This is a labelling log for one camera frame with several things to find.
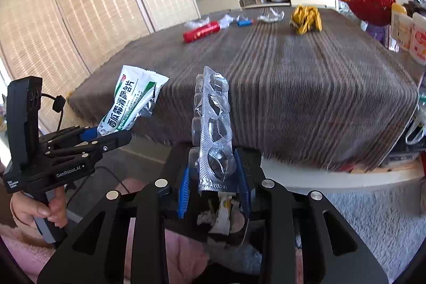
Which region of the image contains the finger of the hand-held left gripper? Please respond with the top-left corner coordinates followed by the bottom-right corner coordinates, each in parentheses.
top-left (46, 130), bottom-right (133, 165)
top-left (40, 126), bottom-right (99, 151)

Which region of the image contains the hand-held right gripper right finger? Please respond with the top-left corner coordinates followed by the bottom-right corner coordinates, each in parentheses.
top-left (233, 146), bottom-right (390, 284)

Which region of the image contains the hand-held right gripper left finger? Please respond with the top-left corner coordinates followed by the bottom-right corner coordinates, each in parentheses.
top-left (36, 146), bottom-right (200, 284)

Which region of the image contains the white tissue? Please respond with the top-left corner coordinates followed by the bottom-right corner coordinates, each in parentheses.
top-left (197, 211), bottom-right (217, 227)

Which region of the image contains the torn white printed packet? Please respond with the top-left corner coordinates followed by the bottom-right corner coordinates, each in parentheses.
top-left (213, 194), bottom-right (235, 235)

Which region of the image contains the round white pink-label lid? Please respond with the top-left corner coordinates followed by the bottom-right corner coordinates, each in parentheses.
top-left (231, 216), bottom-right (250, 234)

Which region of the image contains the white green sachet packet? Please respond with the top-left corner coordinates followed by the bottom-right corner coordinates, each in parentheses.
top-left (96, 65), bottom-right (170, 138)

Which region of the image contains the clear silver blister pack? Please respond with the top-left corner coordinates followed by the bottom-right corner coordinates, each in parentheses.
top-left (191, 66), bottom-right (237, 194)

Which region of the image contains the black trash bin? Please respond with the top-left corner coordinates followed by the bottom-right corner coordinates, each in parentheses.
top-left (190, 191), bottom-right (263, 258)

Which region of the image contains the red small packet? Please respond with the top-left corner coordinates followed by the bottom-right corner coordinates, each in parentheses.
top-left (183, 21), bottom-right (221, 44)

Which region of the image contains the clear plastic film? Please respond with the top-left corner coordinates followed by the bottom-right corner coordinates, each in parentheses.
top-left (184, 17), bottom-right (211, 29)

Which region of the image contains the white paper piece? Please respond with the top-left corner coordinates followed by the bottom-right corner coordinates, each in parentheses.
top-left (218, 14), bottom-right (238, 29)

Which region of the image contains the clear wrapper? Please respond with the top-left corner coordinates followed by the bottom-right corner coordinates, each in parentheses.
top-left (258, 7), bottom-right (285, 22)

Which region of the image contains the yellow wrapper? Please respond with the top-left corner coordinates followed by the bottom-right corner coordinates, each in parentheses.
top-left (289, 4), bottom-right (323, 35)

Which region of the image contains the person's left hand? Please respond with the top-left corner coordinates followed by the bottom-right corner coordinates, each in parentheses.
top-left (10, 187), bottom-right (69, 231)

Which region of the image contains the pink fleece clothing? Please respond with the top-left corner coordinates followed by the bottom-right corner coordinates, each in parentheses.
top-left (0, 177), bottom-right (214, 284)

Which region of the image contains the cream table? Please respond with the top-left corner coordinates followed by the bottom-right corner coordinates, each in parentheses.
top-left (260, 156), bottom-right (425, 194)

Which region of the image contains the grey plaid tablecloth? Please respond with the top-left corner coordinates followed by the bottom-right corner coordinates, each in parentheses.
top-left (68, 6), bottom-right (420, 171)

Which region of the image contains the bamboo folding screen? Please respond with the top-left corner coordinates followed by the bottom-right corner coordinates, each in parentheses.
top-left (0, 0), bottom-right (202, 135)

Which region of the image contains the red plastic basket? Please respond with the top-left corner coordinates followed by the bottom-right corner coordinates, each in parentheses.
top-left (349, 0), bottom-right (396, 26)

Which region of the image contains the white yellow-label bottle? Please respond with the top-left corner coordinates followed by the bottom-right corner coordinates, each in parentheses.
top-left (390, 2), bottom-right (415, 51)

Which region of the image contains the white pink-label bottle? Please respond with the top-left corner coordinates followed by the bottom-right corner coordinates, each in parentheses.
top-left (409, 13), bottom-right (426, 66)

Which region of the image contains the black floor cable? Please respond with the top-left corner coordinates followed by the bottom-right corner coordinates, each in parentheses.
top-left (96, 167), bottom-right (134, 194)

